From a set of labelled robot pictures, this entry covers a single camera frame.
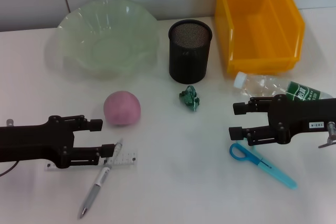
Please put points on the clear plastic ruler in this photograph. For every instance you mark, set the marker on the clear plastic ruler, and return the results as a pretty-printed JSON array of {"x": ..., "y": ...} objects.
[{"x": 126, "y": 158}]

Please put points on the blue scissors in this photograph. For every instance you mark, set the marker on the blue scissors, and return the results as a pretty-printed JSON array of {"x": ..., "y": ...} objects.
[{"x": 275, "y": 174}]

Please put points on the grey white ballpoint pen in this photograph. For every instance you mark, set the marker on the grey white ballpoint pen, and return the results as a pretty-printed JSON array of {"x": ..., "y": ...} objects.
[{"x": 92, "y": 195}]

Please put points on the gripper metal plug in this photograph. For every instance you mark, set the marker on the gripper metal plug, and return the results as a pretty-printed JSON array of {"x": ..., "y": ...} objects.
[
  {"x": 10, "y": 122},
  {"x": 332, "y": 129}
]

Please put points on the left gripper metal plug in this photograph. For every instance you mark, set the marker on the left gripper metal plug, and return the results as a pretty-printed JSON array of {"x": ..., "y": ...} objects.
[{"x": 10, "y": 122}]

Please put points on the clear plastic water bottle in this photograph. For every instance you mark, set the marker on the clear plastic water bottle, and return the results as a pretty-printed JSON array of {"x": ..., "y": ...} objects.
[{"x": 257, "y": 85}]

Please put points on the pink peach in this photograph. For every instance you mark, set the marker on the pink peach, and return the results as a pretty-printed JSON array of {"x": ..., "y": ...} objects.
[{"x": 120, "y": 108}]

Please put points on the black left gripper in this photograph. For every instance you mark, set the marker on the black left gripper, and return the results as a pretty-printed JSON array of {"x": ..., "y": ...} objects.
[{"x": 31, "y": 142}]

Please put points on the green glass fruit bowl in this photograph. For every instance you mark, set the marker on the green glass fruit bowl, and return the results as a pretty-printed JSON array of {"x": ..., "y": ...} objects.
[{"x": 105, "y": 48}]

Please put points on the black mesh pen holder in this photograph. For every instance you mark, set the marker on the black mesh pen holder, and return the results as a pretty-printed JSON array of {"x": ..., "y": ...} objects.
[{"x": 187, "y": 61}]

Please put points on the green plastic wrapper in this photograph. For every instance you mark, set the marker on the green plastic wrapper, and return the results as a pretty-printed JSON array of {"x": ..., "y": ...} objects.
[{"x": 190, "y": 99}]

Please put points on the right gripper metal plug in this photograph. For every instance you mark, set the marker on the right gripper metal plug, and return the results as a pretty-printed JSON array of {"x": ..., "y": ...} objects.
[{"x": 332, "y": 129}]

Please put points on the yellow plastic bin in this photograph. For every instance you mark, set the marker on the yellow plastic bin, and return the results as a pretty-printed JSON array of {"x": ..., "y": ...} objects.
[{"x": 262, "y": 37}]

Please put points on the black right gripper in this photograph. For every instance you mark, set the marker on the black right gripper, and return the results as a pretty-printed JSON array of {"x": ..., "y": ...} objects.
[{"x": 296, "y": 119}]

